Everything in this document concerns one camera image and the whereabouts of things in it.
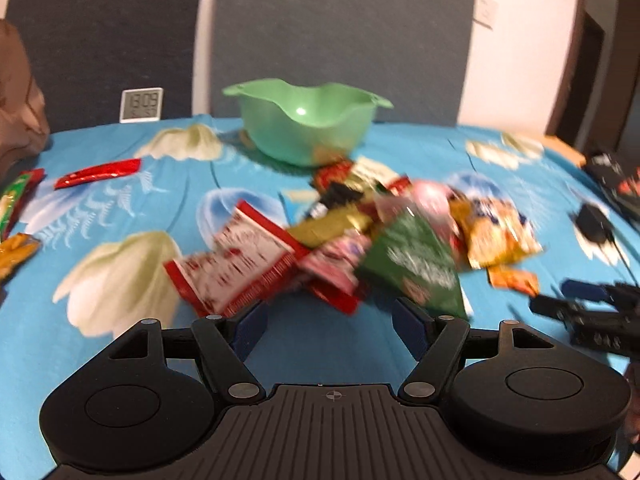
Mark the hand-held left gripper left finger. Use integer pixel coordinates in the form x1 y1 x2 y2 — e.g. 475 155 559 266
85 302 271 405

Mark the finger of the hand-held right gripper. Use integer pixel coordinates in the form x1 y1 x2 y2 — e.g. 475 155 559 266
560 279 640 309
529 294 602 324

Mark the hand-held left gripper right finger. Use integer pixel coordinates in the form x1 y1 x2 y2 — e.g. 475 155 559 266
392 299 586 405

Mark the yellow blue snack packet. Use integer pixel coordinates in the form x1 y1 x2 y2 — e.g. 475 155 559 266
447 195 543 271

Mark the gold snack packet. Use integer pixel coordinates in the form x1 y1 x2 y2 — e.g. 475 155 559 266
287 207 373 248

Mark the black snack packet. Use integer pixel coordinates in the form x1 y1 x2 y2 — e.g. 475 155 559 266
315 182 371 216

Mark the green plastic bowl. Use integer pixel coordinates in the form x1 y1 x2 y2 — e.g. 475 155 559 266
222 78 394 167

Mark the small orange snack packet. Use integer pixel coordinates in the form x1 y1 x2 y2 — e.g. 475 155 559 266
487 266 541 296

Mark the blue floral blanket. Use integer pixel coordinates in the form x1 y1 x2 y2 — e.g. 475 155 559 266
0 112 640 480

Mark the black power adapter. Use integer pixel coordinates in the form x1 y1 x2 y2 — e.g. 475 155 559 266
572 202 618 248

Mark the dark red snack packet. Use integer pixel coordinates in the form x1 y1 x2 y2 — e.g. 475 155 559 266
305 280 362 316

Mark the pink white snack packet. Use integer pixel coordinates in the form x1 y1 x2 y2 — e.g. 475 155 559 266
297 235 373 296

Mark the black floral cloth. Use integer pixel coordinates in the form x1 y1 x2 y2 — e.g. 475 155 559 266
582 152 640 221

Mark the light blue snack packet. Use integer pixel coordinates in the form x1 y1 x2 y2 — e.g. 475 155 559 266
279 189 321 226

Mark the wooden ledge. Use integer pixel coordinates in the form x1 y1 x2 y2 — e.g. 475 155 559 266
544 134 587 167

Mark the cream snack packet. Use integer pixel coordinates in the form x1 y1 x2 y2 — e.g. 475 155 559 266
352 156 401 186

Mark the long red snack packet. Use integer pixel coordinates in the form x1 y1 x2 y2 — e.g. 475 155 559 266
54 158 142 191

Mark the white digital clock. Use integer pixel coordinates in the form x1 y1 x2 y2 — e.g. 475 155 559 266
120 87 164 124

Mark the green red snack packet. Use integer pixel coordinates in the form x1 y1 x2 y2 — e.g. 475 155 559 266
0 169 47 241

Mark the grey upholstered panel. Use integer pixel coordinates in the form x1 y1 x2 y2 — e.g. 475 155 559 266
210 0 481 123
0 0 201 133

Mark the brown crumpled bag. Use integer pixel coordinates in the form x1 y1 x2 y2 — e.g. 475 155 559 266
0 19 51 181

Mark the black cable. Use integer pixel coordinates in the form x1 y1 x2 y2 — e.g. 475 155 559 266
610 237 640 286

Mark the dark door frame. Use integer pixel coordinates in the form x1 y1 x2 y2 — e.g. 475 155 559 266
547 0 640 147

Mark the white wall switch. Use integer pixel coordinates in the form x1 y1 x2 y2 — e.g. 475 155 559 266
474 0 499 29

